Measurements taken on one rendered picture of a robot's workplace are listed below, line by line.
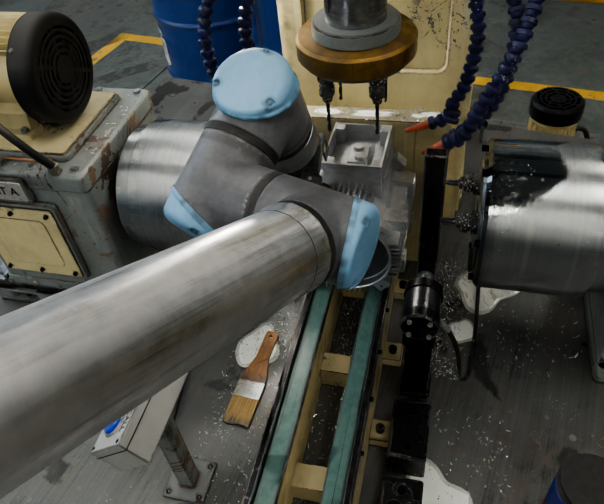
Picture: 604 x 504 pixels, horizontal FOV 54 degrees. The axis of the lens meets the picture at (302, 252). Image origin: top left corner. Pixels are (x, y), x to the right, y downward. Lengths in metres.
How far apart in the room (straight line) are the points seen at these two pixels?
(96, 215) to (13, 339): 0.78
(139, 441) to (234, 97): 0.43
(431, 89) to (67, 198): 0.68
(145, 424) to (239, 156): 0.36
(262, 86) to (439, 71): 0.56
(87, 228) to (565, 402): 0.89
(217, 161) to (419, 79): 0.61
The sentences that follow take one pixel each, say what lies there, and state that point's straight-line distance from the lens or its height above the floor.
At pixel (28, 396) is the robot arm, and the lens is 0.33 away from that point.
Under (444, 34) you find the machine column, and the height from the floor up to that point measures 1.24.
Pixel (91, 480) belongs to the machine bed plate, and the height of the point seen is 0.80.
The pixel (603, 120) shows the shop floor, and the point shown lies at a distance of 3.33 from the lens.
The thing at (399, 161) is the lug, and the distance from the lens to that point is 1.08.
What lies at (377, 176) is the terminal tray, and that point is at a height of 1.13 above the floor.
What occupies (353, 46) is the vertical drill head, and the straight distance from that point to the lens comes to 0.88.
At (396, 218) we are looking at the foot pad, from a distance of 0.98.
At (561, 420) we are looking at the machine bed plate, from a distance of 1.11.
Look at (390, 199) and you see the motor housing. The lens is 1.03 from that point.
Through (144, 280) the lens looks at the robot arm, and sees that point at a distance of 0.39.
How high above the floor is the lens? 1.73
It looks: 45 degrees down
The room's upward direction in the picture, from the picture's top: 7 degrees counter-clockwise
